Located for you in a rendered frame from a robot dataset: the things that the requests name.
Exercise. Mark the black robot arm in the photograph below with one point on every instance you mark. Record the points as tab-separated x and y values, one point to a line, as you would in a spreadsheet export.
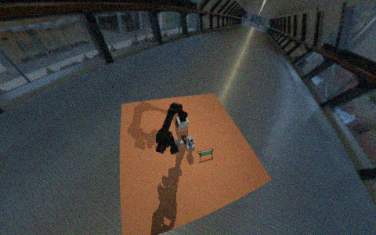
162	137

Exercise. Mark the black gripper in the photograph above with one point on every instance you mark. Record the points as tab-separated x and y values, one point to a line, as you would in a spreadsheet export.
173	148

